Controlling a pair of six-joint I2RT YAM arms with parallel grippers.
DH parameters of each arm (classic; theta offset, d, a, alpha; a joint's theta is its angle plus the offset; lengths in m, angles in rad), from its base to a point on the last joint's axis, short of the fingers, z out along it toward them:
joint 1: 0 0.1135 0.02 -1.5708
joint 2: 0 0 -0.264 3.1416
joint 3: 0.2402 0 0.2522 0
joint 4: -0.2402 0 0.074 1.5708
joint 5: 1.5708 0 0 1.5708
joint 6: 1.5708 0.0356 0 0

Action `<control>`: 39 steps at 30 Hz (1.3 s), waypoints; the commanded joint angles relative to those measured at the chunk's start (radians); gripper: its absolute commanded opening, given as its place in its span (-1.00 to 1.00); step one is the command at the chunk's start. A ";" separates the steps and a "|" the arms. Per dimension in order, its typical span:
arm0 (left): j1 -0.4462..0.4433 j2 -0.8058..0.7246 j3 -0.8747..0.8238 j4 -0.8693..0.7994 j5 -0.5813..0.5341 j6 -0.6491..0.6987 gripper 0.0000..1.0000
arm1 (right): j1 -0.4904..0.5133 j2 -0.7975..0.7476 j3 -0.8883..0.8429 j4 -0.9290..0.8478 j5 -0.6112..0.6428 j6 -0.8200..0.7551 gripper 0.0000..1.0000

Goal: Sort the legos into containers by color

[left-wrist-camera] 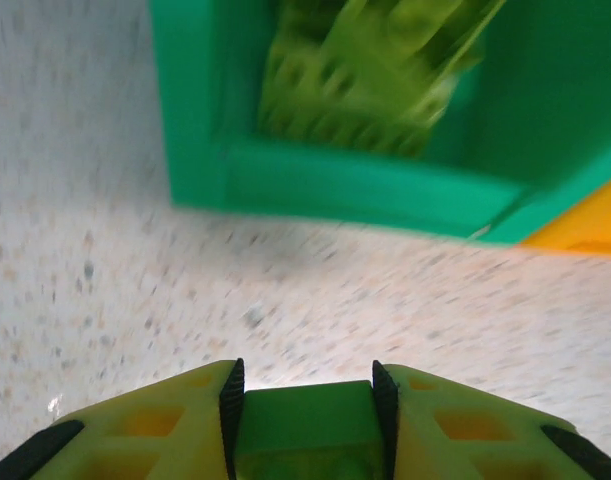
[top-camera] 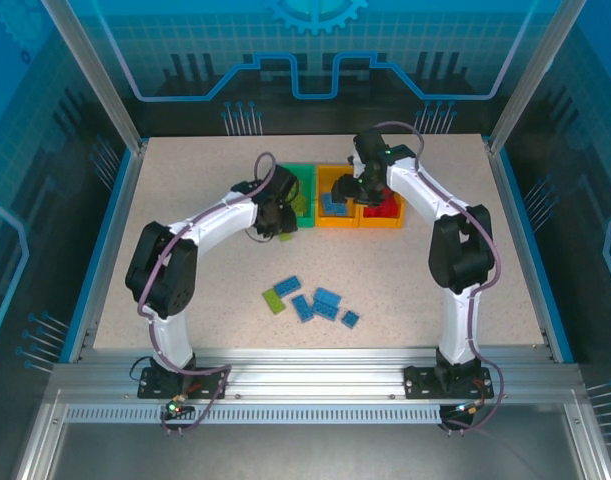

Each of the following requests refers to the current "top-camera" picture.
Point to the aluminium side rail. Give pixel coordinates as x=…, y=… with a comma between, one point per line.
x=115, y=225
x=522, y=240

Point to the green plastic bin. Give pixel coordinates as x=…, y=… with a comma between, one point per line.
x=305, y=172

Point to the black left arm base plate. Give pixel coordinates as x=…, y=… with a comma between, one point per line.
x=210, y=384

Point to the aluminium frame rail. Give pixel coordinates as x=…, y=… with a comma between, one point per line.
x=315, y=372

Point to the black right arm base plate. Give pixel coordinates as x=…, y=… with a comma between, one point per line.
x=420, y=382

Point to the small blue lego brick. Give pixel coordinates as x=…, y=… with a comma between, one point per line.
x=351, y=319

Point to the small lime green lego brick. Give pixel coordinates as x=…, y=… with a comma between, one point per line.
x=303, y=212

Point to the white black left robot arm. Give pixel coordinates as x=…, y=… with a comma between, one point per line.
x=220, y=220

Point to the aluminium frame post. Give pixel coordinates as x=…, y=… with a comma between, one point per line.
x=535, y=75
x=100, y=75

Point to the orange plastic bin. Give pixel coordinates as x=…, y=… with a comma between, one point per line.
x=385, y=221
x=335, y=220

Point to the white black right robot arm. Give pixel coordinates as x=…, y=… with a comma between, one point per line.
x=457, y=320

